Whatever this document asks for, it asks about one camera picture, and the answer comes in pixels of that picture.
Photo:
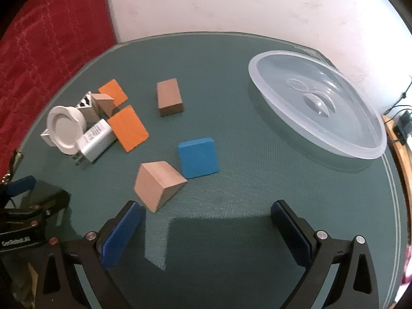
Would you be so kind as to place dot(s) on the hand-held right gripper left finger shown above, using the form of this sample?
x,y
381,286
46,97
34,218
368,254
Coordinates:
x,y
120,235

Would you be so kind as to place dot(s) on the blue wooden block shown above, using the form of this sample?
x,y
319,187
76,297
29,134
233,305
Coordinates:
x,y
198,157

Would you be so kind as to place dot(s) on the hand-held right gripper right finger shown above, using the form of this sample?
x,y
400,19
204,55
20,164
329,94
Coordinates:
x,y
289,235

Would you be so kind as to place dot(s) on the clear plastic bowl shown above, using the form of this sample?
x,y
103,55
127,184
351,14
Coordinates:
x,y
289,103

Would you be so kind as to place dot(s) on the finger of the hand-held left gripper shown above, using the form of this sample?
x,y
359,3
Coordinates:
x,y
51,204
21,183

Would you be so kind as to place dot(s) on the small light wooden block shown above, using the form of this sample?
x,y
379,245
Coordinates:
x,y
104,104

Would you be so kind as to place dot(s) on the white charger adapter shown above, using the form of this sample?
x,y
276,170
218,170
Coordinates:
x,y
95,141

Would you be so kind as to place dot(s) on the red quilted blanket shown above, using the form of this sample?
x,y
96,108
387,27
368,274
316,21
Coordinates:
x,y
48,38

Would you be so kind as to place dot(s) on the wooden side table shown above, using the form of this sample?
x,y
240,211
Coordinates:
x,y
402,161

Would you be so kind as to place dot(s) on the brown wooden block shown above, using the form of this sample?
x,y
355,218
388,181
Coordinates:
x,y
169,98

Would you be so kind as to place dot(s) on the orange wooden block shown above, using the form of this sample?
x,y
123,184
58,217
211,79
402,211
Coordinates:
x,y
114,92
128,128

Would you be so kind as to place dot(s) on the black charger dock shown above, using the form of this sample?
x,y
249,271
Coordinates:
x,y
406,128

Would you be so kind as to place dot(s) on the green table cover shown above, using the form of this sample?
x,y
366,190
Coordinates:
x,y
225,70

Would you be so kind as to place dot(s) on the white round lid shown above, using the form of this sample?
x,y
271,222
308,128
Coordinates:
x,y
64,128

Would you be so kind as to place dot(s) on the large light wooden block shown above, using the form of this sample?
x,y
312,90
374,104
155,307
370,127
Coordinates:
x,y
154,183

